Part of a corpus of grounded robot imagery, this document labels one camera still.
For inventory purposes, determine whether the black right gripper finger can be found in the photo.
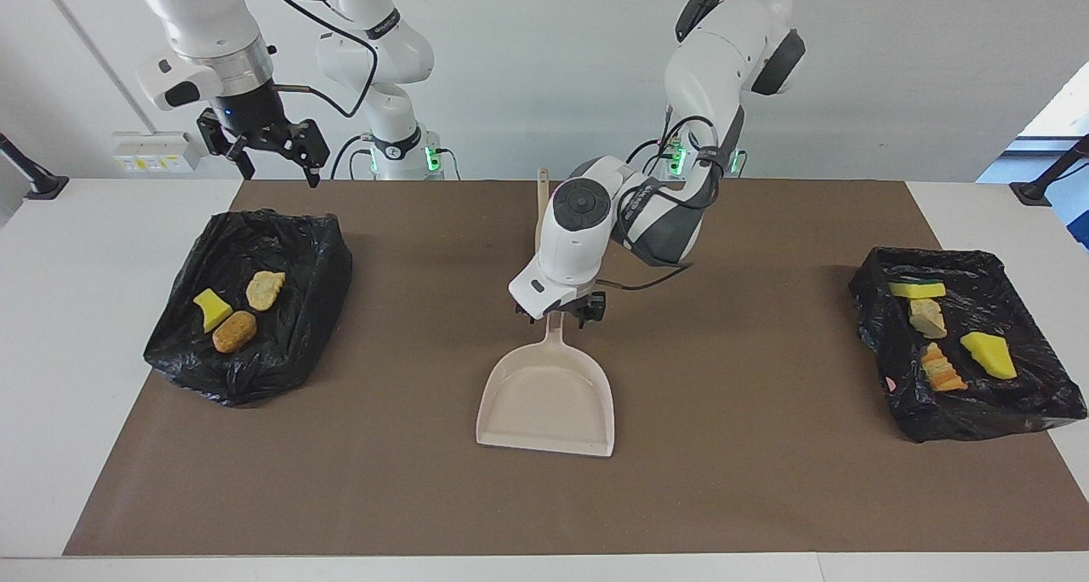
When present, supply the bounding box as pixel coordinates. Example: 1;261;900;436
289;120;331;189
197;110;256;180

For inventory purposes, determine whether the beige plastic dustpan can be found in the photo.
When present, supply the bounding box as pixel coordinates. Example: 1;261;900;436
476;310;616;459

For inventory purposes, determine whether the beige hand brush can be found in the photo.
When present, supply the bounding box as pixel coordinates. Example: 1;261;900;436
534;167;551;255

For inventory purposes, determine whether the striped croissant bread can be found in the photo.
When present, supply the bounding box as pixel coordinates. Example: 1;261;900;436
245;271;287;312

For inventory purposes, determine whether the curved yellow sponge piece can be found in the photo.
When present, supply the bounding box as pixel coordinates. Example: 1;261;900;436
192;288;234;334

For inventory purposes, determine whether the oval brown bread roll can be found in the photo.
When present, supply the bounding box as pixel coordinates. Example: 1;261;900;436
212;311;259;354

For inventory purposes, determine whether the pale angular bread chunk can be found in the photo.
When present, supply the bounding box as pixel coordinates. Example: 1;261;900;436
909;298;948;340

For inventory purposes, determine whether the small striped croissant piece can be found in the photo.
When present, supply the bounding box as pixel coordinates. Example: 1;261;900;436
921;342;969;393

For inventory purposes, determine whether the black bag-lined bin pink mark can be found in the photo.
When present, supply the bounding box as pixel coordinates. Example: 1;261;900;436
848;246;1088;443

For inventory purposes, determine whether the brown table mat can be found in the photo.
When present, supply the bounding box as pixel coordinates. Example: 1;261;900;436
64;180;1089;557

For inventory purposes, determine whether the black clamp stand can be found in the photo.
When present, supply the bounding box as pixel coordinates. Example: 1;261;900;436
1010;135;1089;207
0;133;69;201

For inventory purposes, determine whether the black base cable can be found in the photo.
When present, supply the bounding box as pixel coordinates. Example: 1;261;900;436
625;138;673;181
330;135;368;180

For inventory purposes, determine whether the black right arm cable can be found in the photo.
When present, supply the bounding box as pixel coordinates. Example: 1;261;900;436
255;0;379;119

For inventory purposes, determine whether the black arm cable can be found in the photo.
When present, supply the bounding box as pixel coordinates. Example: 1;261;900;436
596;114;724;294
255;0;379;119

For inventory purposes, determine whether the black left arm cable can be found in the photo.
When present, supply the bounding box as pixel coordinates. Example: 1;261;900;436
596;114;724;294

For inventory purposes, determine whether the white wall power strip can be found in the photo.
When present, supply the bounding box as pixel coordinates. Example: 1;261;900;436
112;131;205;174

